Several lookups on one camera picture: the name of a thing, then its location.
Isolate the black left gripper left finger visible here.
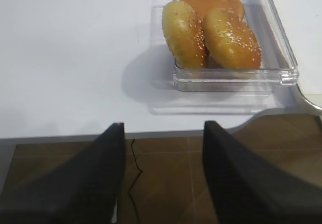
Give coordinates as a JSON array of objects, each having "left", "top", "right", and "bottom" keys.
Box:
[{"left": 1, "top": 123, "right": 125, "bottom": 223}]

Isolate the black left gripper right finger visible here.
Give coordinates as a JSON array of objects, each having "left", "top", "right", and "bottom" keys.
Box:
[{"left": 202, "top": 121, "right": 321, "bottom": 223}]

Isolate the silver metal tray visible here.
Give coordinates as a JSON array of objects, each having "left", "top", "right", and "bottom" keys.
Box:
[{"left": 254, "top": 0, "right": 322, "bottom": 114}]

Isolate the clear plastic bun container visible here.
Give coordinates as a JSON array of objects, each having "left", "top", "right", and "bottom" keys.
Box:
[{"left": 149, "top": 0, "right": 299, "bottom": 115}]

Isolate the right sesame bun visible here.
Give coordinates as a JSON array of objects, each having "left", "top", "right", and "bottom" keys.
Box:
[{"left": 202, "top": 8, "right": 262, "bottom": 69}]

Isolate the sesame bun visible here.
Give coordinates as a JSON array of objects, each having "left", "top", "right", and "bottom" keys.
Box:
[
  {"left": 202, "top": 8, "right": 262, "bottom": 69},
  {"left": 162, "top": 1, "right": 208, "bottom": 68}
]

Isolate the left sesame bun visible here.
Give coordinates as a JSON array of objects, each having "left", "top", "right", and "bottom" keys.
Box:
[{"left": 162, "top": 1, "right": 208, "bottom": 68}]

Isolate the white paper tray liner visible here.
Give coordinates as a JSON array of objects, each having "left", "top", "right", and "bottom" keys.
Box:
[{"left": 273, "top": 0, "right": 321, "bottom": 95}]

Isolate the black floor cable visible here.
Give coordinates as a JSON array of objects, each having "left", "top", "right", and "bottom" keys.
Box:
[{"left": 127, "top": 138, "right": 143, "bottom": 224}]

